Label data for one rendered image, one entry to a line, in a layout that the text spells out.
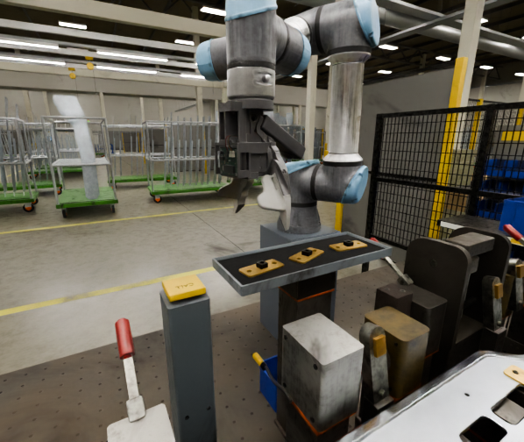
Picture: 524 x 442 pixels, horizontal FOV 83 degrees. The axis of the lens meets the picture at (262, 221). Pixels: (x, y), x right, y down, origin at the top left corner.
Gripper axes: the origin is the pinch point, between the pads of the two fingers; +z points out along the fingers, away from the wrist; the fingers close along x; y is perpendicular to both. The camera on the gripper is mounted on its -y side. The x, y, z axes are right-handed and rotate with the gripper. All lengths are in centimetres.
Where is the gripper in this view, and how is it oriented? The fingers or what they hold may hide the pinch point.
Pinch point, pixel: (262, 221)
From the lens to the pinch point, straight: 53.9
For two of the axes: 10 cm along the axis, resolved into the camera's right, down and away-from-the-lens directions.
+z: 0.0, 9.6, 2.7
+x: 6.1, 2.1, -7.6
